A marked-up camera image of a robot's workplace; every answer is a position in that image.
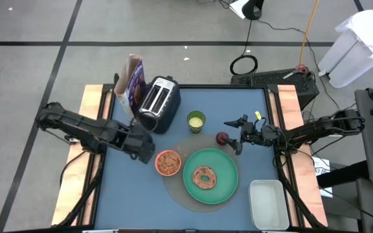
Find black rounded stand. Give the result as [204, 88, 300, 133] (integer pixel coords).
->
[241, 0, 265, 21]

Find black beam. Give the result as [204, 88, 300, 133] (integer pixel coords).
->
[315, 160, 370, 189]

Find black perforated case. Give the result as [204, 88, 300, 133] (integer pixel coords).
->
[230, 67, 320, 109]

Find green plate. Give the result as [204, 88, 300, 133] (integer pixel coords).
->
[183, 148, 239, 205]

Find white trash bin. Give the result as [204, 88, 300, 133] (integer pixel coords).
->
[317, 30, 373, 89]

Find brown bagel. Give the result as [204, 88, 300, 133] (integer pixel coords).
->
[192, 166, 218, 190]

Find white plastic container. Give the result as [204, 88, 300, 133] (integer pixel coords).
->
[248, 179, 290, 231]

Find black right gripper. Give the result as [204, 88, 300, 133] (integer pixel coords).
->
[223, 114, 277, 155]

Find orange bowl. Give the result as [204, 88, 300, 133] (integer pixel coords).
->
[155, 150, 182, 177]

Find red apple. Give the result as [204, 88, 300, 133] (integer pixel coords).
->
[216, 131, 230, 146]

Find black silver toaster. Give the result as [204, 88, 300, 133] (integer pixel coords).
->
[137, 76, 181, 135]

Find purple cereal box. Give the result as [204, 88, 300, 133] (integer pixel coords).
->
[113, 54, 148, 122]

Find wooden side board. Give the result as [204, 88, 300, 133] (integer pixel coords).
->
[269, 84, 329, 227]
[51, 84, 113, 227]

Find green cup with juice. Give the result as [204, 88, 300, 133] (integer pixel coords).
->
[186, 110, 207, 134]

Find orange extension cord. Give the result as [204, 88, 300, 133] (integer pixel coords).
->
[299, 0, 320, 65]

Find printed white paper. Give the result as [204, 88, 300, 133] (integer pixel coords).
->
[312, 157, 333, 198]

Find white paper sheet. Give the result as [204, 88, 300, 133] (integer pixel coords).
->
[229, 0, 251, 19]

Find red handled scissors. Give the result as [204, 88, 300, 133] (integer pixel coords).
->
[282, 63, 308, 80]

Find black coiled cable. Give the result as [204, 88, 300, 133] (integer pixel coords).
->
[229, 19, 259, 76]

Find grey round placemat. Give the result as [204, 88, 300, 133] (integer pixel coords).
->
[163, 132, 241, 214]

